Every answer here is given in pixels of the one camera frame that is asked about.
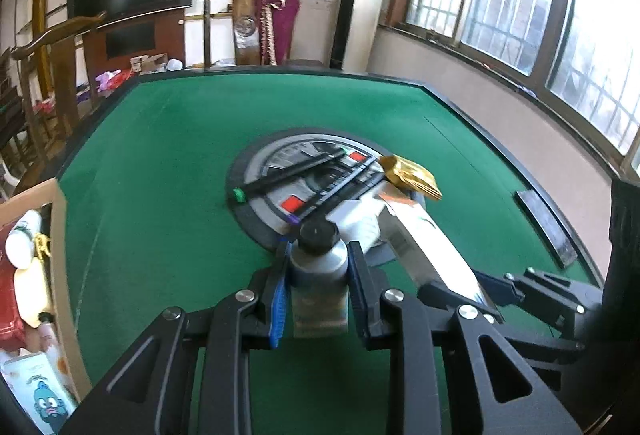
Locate white bottle green label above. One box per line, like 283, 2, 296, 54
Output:
4, 209, 44, 268

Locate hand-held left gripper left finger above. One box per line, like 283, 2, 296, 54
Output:
60, 240, 293, 435

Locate gold sachets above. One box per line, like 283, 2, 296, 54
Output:
378, 154, 444, 202

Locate grey bottle black cap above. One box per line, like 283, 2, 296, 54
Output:
289, 220, 351, 340

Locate red packet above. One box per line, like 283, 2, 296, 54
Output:
0, 220, 32, 343

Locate white pouch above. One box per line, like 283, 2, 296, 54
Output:
327, 201, 387, 252

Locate black stick green cap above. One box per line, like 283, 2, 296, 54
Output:
231, 149, 349, 204

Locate window with brown frame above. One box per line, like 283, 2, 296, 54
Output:
399, 0, 640, 168

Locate cluttered wooden cabinet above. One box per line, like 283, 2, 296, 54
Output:
75, 52, 185, 98

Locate wooden chair with round medallion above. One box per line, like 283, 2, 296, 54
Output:
193, 0, 264, 68

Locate tall wooden chair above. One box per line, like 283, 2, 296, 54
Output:
10, 11, 109, 168

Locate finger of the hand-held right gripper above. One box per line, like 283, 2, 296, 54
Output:
474, 266, 607, 327
415, 280, 585, 367

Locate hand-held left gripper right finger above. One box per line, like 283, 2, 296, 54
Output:
346, 240, 585, 435

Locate black stick purple cap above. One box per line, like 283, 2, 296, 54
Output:
286, 158, 377, 227

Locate cardboard box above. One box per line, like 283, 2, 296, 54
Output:
0, 177, 94, 435

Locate black rectangular panel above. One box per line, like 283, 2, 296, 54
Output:
515, 189, 579, 269

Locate maroon fringed cloth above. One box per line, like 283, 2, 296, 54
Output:
256, 0, 302, 66

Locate white blue cartoon box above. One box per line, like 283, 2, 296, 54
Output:
1, 350, 80, 435

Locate long white silver packet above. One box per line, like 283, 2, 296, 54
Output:
377, 195, 497, 312

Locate round table centre panel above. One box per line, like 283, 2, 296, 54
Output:
225, 129, 403, 267

